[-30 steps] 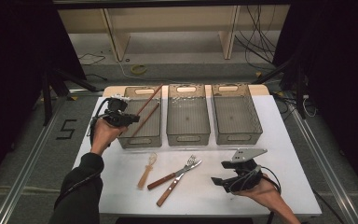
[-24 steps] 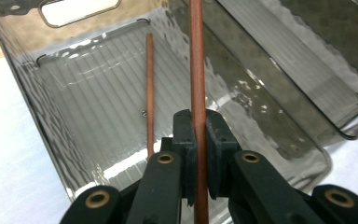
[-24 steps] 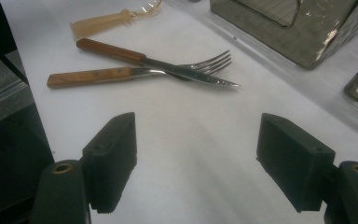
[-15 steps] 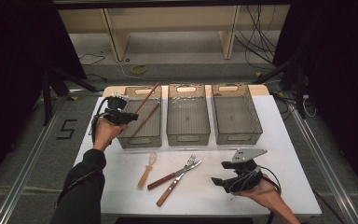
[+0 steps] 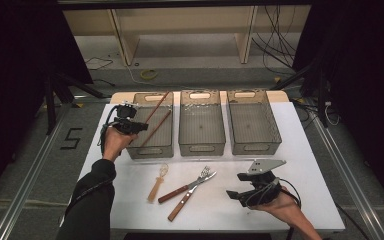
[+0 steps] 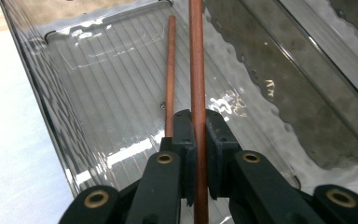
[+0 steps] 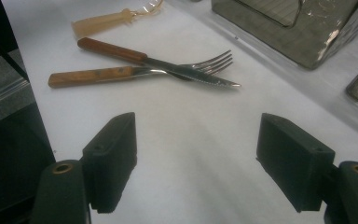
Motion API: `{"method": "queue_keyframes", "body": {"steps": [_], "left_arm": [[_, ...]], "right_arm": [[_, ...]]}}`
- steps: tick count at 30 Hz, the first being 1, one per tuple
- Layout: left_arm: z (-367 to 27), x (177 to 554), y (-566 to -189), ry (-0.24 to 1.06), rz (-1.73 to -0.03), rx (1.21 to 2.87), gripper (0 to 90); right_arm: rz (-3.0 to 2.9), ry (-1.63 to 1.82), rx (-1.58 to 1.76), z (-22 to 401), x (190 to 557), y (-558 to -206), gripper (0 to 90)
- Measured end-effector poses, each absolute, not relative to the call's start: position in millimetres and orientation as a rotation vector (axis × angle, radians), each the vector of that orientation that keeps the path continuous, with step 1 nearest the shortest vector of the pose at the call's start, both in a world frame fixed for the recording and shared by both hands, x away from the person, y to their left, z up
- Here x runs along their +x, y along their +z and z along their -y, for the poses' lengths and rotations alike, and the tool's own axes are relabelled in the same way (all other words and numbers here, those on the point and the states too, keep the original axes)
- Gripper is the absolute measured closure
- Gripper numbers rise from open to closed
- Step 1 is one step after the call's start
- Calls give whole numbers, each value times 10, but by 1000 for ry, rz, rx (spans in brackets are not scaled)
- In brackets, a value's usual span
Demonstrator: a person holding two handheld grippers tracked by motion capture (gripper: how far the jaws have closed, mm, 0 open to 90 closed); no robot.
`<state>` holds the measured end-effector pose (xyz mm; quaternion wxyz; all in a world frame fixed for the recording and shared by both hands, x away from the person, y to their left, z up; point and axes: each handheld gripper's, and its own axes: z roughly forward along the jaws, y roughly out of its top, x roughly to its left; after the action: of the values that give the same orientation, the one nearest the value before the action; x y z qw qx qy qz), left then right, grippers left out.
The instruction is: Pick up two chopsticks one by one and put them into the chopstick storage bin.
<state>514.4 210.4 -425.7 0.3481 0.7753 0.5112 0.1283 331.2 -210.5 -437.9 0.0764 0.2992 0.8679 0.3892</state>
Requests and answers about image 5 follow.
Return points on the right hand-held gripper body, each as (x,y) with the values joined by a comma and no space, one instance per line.
(263,190)

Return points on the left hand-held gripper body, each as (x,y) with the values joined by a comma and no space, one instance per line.
(121,126)

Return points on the brown wooden chopstick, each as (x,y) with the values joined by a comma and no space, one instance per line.
(156,127)
(156,107)

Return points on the grey translucent plastic bin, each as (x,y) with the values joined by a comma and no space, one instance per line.
(201,126)
(253,125)
(160,140)

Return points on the person's left hand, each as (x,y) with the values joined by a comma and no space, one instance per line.
(116,143)

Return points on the person's right hand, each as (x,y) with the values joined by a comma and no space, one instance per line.
(285,206)

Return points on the white table cover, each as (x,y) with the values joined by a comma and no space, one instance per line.
(220,213)

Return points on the yellow tape roll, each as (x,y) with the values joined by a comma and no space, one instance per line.
(142,74)

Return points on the light wooden shelf unit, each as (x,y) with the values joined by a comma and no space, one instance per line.
(126,43)

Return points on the black tripod stand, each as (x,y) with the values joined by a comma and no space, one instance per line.
(50,106)
(321,100)

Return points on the black curtain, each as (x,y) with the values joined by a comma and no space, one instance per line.
(373,66)
(13,66)

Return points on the aluminium floor rail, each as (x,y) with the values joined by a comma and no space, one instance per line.
(346,180)
(30,180)

